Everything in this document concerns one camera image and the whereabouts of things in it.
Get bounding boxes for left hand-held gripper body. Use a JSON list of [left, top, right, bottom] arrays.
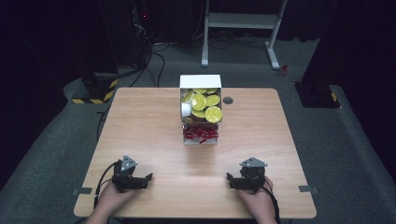
[[111, 154, 139, 193]]

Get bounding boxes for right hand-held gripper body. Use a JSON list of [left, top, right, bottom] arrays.
[[238, 157, 269, 193]]

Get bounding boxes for person's left hand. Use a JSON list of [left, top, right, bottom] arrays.
[[98, 181, 138, 217]]

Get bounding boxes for person's right hand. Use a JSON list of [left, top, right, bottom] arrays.
[[237, 176, 275, 217]]

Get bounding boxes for grey tape strip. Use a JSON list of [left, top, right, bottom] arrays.
[[298, 185, 319, 194], [72, 187, 93, 196]]

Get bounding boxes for clear plastic tray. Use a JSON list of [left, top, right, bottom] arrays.
[[182, 121, 219, 147]]

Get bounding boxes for pile of red packets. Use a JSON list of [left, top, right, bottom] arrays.
[[183, 125, 219, 145]]

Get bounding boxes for pile of yellow-lid capsules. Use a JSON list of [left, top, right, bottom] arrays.
[[181, 88, 223, 124]]

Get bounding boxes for white capsule cup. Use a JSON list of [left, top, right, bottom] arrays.
[[180, 102, 192, 119]]

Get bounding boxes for black stand with striped base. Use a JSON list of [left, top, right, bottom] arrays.
[[71, 0, 120, 105]]

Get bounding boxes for black stand base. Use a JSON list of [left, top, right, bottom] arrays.
[[293, 81, 341, 109]]

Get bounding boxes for white dispenser box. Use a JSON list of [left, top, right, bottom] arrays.
[[178, 74, 223, 124]]

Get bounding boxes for small red floor object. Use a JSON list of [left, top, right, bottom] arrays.
[[277, 63, 290, 77]]

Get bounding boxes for dark equipment rack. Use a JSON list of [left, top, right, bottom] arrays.
[[129, 0, 154, 69]]

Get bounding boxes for white metal stand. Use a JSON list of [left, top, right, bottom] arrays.
[[201, 0, 289, 71]]

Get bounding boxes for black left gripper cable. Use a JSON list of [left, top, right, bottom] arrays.
[[92, 161, 121, 210]]

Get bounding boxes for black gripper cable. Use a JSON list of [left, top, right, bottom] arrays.
[[92, 161, 121, 210], [262, 177, 282, 224]]

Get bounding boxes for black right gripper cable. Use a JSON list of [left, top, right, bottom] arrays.
[[262, 177, 282, 224]]

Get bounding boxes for black floor cables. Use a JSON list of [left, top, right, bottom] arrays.
[[95, 29, 269, 141]]

